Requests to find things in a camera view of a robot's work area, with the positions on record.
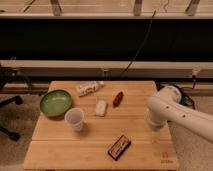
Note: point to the green bowl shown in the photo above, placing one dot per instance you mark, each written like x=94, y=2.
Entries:
x=55, y=103

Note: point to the blue power box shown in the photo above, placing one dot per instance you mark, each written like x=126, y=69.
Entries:
x=184, y=100

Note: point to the black orange eraser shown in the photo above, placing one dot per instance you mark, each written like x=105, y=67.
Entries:
x=119, y=147

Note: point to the clear plastic cup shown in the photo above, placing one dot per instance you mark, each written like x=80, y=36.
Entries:
x=75, y=118

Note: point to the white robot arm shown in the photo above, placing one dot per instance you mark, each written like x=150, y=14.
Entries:
x=165, y=105

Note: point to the small red-brown object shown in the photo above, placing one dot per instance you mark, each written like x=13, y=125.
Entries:
x=117, y=100

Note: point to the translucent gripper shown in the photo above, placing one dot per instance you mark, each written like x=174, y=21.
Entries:
x=155, y=136

